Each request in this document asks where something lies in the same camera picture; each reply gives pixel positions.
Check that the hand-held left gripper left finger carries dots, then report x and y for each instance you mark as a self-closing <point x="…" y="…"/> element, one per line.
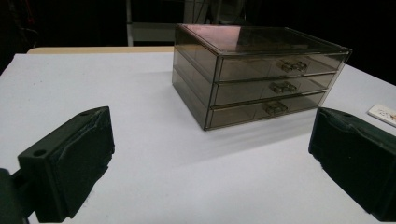
<point x="74" y="161"/>

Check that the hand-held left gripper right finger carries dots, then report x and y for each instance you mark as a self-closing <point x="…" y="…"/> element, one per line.
<point x="358" y="161"/>

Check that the white printed card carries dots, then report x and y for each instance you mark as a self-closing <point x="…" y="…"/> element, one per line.
<point x="384" y="113"/>

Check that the smoky clear drawer cabinet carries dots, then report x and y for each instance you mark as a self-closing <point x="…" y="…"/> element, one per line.
<point x="196" y="68"/>

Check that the white table sheet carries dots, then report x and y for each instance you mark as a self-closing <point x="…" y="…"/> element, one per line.
<point x="149" y="130"/>

